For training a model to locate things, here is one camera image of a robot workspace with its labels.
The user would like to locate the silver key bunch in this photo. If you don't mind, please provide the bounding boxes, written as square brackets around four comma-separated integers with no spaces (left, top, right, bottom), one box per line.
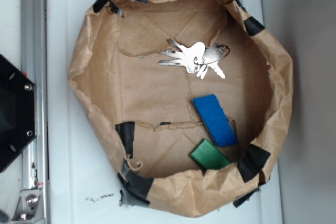
[159,38,230,79]

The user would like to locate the blue sponge block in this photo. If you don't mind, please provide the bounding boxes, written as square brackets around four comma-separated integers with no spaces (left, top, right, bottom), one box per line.
[193,94,238,147]

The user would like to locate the silver corner bracket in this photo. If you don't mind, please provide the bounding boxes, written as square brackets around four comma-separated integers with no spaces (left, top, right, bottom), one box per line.
[11,189,44,223]

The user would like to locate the green rectangular block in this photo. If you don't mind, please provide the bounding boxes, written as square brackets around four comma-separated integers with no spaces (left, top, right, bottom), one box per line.
[190,139,232,170]

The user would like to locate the aluminium rail frame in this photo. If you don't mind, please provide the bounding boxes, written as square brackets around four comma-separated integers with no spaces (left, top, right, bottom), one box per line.
[20,0,50,223]

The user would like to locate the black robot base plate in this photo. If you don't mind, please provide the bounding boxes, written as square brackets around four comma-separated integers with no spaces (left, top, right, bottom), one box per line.
[1,56,36,172]

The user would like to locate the brown paper bag bin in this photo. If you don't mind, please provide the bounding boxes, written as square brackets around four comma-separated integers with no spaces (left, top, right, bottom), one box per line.
[68,0,293,217]

